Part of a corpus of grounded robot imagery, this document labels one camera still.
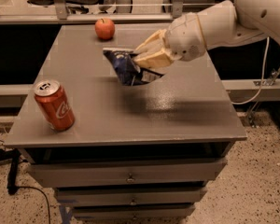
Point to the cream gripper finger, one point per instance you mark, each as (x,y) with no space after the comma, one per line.
(153,44)
(156,59)

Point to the grey top drawer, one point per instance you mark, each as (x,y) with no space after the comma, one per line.
(68,175)

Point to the grey bottom drawer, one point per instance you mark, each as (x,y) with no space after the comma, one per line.
(129,212)

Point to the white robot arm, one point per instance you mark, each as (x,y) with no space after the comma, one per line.
(229,23)

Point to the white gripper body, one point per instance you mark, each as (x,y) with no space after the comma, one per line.
(185,37)

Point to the grey drawer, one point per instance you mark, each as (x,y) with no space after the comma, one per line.
(68,175)
(130,196)
(129,212)

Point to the grey metal railing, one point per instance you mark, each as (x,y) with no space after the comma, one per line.
(21,12)

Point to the red apple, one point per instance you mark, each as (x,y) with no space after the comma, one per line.
(105,28)

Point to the red coke can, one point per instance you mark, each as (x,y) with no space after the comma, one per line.
(52,100)

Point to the blue chip bag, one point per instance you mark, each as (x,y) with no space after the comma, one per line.
(126,69)

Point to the grey middle drawer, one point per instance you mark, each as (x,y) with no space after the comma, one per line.
(130,196)

